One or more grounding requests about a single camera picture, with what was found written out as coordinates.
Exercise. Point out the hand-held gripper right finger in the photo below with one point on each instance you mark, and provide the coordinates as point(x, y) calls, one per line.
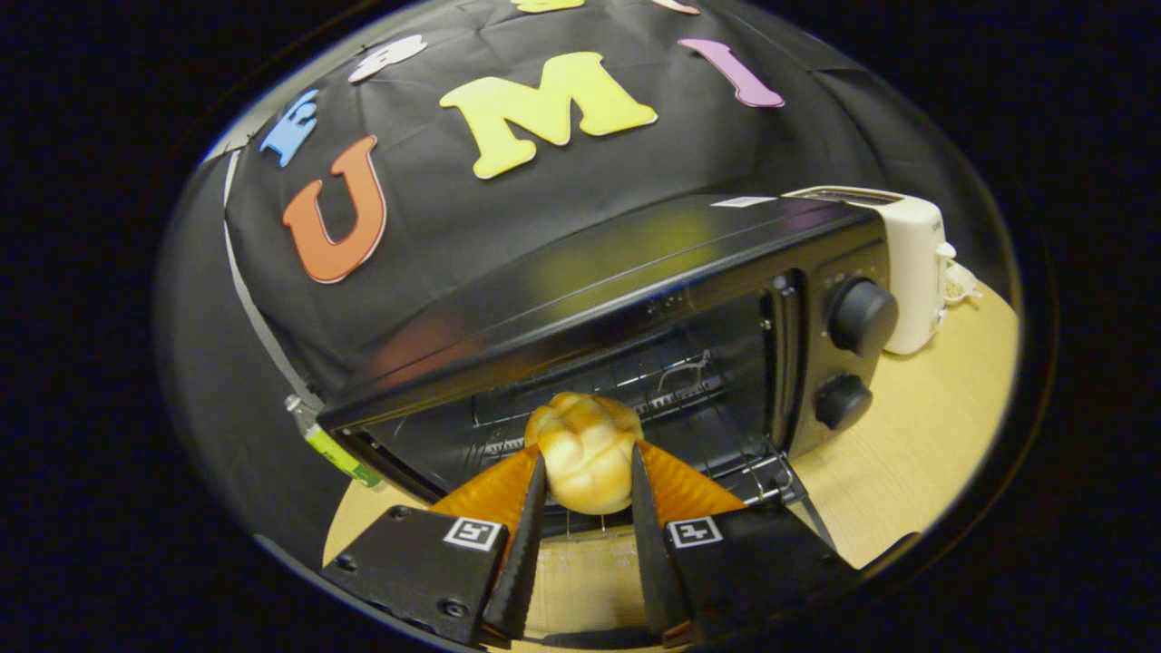
point(655, 562)

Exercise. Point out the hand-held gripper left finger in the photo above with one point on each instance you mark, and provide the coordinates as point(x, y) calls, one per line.
point(524, 562)

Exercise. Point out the golden bread roll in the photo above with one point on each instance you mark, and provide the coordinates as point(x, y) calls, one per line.
point(585, 453)

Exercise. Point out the black toaster oven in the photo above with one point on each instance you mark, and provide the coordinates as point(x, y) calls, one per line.
point(635, 263)

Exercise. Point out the white pop-up toaster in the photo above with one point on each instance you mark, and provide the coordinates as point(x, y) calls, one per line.
point(916, 272)

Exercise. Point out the green label plastic bottle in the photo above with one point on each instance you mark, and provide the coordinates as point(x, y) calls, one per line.
point(340, 451)

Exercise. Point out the small white divided dish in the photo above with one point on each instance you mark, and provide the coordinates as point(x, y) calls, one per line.
point(960, 286)

